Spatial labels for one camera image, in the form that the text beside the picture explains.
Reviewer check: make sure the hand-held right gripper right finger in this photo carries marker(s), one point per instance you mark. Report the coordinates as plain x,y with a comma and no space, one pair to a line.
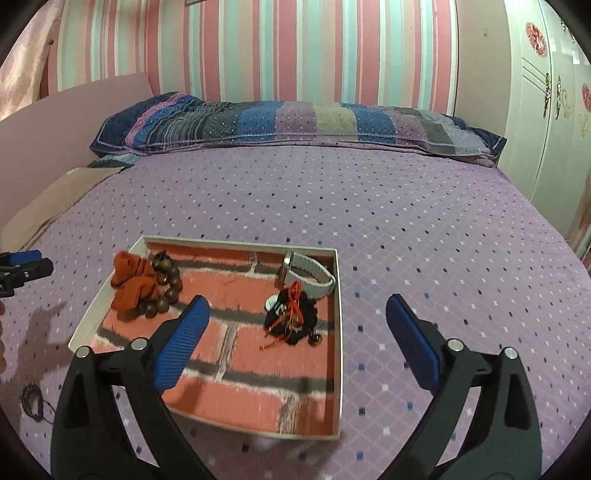
413,344

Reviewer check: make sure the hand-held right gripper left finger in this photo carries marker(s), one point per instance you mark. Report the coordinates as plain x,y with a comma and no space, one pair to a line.
178,350

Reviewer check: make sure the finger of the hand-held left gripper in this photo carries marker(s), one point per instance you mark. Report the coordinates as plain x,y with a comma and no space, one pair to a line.
25,257
32,272

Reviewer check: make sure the orange scrunchie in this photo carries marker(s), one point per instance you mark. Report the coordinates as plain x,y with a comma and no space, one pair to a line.
134,286

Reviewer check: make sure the brick-pattern tray box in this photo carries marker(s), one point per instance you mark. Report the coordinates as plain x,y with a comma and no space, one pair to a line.
258,387

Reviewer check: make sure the black scrunchie with bells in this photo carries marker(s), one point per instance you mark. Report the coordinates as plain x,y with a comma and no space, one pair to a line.
300,330

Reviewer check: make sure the beige folded blanket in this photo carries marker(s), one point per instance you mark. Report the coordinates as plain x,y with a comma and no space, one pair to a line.
51,203

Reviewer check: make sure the purple dotted bed sheet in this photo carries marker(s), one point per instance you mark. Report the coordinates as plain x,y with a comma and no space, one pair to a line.
438,254

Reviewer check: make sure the pink headboard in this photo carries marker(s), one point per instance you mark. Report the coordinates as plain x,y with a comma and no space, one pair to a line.
60,138

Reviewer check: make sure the pink curtain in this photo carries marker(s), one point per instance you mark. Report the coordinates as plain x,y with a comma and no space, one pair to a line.
23,69

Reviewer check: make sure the patchwork striped pillow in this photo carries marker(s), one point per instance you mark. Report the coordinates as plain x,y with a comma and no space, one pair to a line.
295,127

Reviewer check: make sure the white wardrobe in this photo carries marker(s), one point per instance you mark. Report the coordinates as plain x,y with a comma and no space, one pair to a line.
549,115

